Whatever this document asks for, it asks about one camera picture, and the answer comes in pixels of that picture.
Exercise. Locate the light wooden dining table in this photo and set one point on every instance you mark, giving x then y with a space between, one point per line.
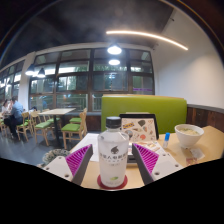
56 111

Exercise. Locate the white ceramic bowl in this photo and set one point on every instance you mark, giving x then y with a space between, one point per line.
189 136

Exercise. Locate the black pendant lamp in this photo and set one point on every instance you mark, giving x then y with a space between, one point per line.
41 73
30 70

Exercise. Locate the large dark-framed window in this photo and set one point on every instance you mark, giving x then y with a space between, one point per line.
90 80

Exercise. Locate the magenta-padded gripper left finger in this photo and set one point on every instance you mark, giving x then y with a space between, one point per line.
77 160

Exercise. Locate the flat round red coaster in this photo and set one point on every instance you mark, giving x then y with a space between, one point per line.
100 184

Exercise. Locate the long curved linear lamp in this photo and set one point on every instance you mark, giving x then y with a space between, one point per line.
146 34

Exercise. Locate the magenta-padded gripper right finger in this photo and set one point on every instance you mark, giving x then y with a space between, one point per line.
147 160

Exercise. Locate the person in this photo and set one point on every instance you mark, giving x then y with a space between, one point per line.
4 107
16 113

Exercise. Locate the round ceiling light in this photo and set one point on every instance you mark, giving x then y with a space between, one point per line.
114 50

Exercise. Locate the green upholstered bench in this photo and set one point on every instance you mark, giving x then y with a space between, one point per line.
166 110

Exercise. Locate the small blue-capped bottle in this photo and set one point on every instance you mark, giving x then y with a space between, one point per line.
166 140

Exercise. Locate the clear black-capped drink bottle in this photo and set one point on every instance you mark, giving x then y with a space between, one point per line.
113 153

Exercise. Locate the printed sticker sheet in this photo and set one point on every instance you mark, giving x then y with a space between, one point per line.
149 145

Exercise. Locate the wooden green-cushioned chairs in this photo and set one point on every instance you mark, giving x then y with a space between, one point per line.
71 127

